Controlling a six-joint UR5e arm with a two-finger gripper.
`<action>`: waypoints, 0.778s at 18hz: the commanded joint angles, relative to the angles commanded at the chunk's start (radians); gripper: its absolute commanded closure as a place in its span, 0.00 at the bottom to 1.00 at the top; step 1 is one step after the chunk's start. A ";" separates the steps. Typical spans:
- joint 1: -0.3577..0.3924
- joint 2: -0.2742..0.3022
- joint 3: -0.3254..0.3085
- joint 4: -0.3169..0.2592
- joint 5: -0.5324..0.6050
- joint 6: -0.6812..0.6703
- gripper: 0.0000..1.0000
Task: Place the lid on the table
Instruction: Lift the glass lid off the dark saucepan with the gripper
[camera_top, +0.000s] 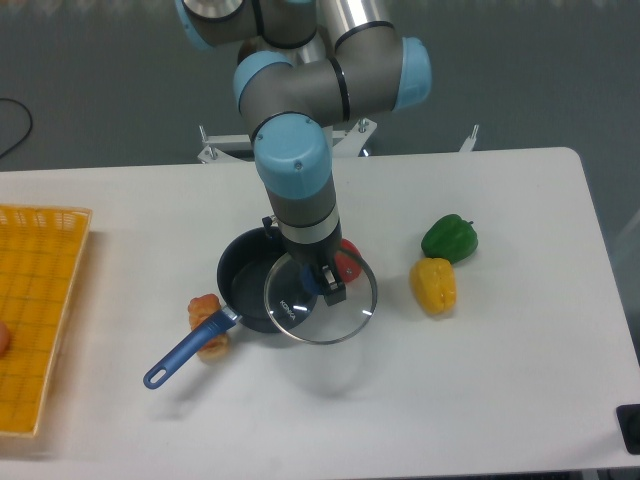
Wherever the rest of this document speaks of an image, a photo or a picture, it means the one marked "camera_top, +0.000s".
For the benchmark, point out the red bell pepper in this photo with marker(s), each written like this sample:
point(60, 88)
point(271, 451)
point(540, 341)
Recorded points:
point(345, 259)

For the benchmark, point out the green bell pepper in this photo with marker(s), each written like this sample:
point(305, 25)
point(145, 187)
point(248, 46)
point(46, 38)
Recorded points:
point(451, 238)

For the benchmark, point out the yellow bell pepper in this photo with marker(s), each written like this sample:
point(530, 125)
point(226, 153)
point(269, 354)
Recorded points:
point(433, 283)

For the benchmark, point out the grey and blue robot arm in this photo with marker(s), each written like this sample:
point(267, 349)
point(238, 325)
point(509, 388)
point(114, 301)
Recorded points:
point(316, 64)

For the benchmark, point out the orange fruit in basket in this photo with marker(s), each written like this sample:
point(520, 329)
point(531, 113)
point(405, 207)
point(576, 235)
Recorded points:
point(5, 338)

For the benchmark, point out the dark blue saucepan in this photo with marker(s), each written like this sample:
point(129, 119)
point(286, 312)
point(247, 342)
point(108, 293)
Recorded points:
point(241, 276)

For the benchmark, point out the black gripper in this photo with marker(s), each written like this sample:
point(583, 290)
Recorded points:
point(321, 257)

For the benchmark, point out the black device at table edge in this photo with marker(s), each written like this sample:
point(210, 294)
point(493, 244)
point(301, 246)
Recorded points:
point(629, 421)

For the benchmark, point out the yellow woven basket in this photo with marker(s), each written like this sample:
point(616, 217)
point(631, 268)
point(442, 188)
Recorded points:
point(41, 253)

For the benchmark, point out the glass pot lid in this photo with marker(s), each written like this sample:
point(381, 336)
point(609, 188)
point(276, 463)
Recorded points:
point(295, 304)

